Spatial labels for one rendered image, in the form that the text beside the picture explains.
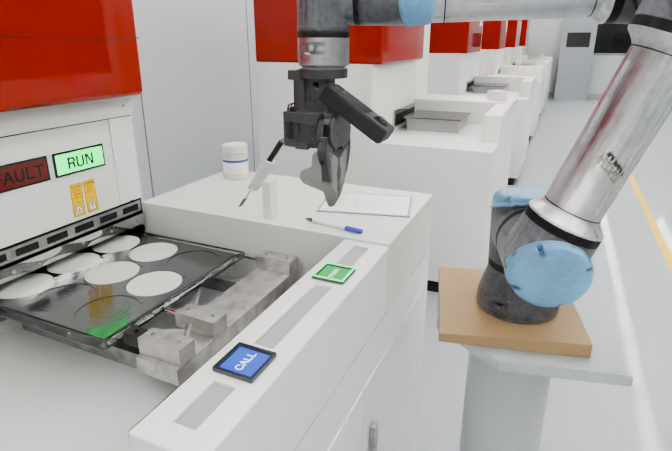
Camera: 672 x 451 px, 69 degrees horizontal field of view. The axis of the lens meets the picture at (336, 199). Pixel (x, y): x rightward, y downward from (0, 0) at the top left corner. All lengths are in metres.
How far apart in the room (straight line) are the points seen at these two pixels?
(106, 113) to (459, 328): 0.85
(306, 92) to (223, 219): 0.46
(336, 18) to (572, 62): 12.33
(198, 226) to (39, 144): 0.36
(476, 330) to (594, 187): 0.34
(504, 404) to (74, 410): 0.75
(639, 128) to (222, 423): 0.63
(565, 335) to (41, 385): 0.87
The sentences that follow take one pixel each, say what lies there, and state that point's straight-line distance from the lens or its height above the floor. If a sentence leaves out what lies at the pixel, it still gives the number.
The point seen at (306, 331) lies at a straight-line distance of 0.68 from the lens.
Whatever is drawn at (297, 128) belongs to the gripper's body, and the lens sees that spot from 0.74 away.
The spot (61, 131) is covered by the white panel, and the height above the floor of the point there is 1.16.
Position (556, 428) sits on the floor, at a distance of 2.11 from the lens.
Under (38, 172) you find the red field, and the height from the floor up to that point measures 1.10.
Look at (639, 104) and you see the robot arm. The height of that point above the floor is 1.25.
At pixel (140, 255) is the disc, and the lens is 1.12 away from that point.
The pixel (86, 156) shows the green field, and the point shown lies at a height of 1.10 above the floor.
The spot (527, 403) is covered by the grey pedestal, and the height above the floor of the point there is 0.67.
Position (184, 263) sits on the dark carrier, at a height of 0.90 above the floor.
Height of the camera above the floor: 1.33
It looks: 18 degrees down
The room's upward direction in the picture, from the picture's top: straight up
